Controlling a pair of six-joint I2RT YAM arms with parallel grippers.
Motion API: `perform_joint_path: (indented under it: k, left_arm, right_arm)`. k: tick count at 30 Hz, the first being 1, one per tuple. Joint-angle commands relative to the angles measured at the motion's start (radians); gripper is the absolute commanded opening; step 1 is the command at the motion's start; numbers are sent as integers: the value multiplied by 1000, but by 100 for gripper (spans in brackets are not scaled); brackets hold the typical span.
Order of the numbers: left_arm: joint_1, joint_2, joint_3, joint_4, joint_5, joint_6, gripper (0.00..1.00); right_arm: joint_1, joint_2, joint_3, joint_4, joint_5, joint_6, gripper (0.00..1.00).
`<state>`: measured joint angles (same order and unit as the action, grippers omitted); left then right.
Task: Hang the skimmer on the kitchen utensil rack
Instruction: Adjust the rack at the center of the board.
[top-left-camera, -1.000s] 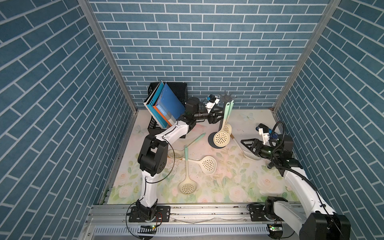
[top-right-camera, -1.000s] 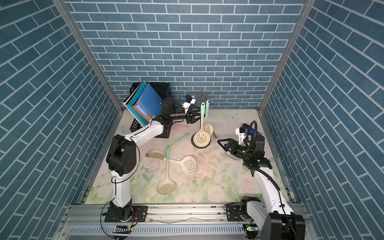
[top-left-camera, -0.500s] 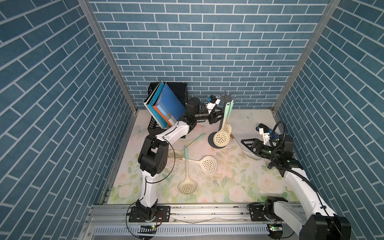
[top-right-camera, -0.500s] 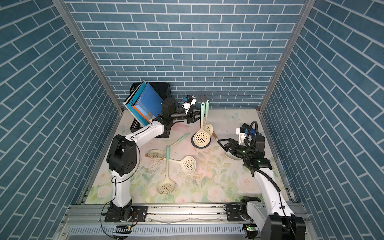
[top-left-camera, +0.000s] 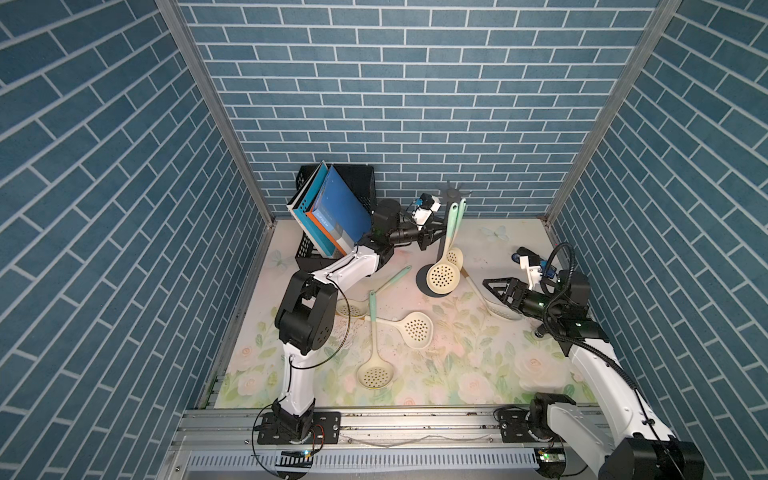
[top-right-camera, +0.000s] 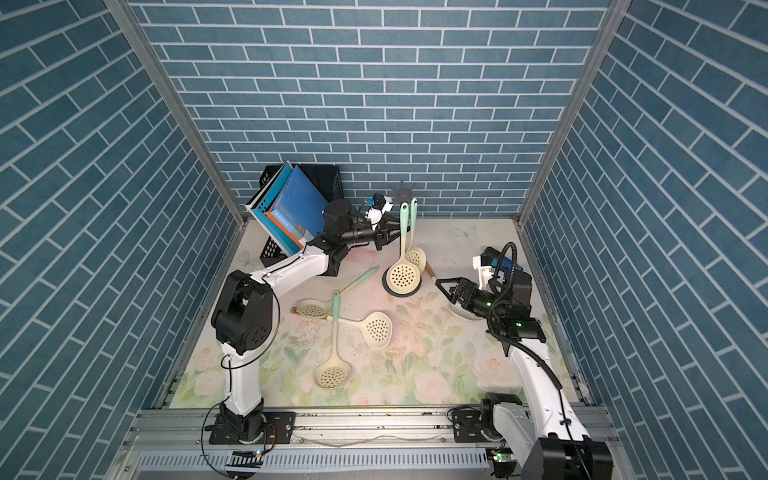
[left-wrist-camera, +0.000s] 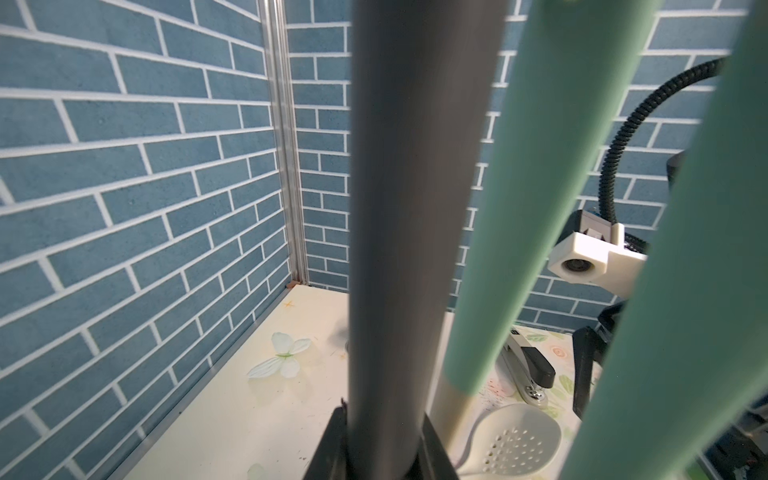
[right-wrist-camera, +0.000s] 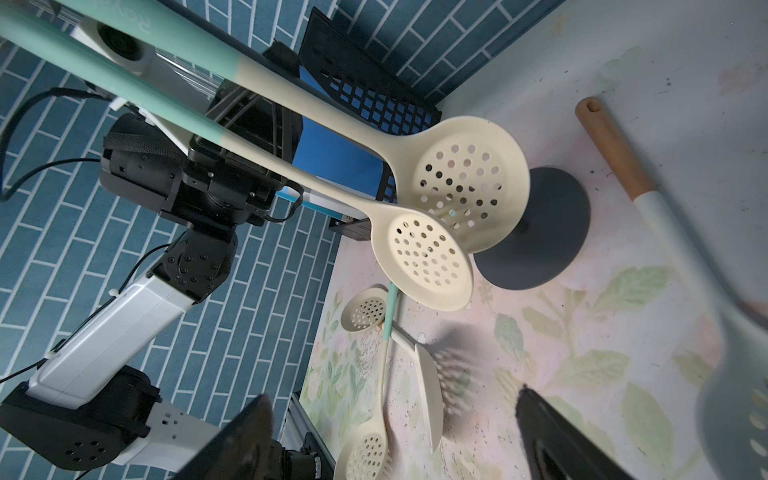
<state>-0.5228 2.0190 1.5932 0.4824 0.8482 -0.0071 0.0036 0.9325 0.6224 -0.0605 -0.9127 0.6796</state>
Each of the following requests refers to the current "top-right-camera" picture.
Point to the aluminium front rail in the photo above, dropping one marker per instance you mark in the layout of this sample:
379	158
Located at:
325	443

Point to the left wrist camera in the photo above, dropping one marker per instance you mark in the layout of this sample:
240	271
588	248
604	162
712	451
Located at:
376	207

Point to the wooden handled white spoon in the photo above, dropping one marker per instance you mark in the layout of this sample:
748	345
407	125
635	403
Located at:
456	309

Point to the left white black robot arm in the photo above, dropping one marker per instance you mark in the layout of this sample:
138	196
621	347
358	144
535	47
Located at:
247	313

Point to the blue book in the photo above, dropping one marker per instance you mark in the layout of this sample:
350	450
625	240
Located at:
301	206

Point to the wooden handled cream skimmer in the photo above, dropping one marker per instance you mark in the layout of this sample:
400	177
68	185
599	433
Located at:
376	329

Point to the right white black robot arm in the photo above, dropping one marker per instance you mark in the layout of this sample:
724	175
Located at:
544	433

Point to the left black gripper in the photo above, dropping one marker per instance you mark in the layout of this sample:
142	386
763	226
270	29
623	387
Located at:
381	238

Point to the black perforated file basket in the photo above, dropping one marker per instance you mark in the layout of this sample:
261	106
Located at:
327	179

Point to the orange book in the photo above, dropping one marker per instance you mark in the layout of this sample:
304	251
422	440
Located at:
278	221

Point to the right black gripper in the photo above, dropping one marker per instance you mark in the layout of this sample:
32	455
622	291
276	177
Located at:
465	286

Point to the vertical mint skimmer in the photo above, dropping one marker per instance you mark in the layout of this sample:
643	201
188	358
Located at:
334	372

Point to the dark grey utensil rack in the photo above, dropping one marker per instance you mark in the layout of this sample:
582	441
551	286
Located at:
402	194

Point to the teal notebook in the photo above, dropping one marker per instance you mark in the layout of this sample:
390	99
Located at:
262	202

